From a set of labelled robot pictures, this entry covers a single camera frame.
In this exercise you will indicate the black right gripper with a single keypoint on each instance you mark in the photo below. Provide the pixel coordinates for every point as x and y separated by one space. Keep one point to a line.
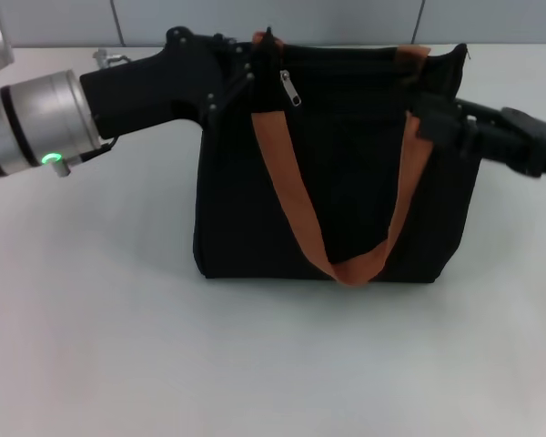
518 136

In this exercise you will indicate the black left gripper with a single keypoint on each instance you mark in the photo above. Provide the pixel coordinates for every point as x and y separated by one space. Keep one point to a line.
154 86

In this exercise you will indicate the silver zipper pull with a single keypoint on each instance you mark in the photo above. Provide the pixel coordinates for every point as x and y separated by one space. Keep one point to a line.
293 93

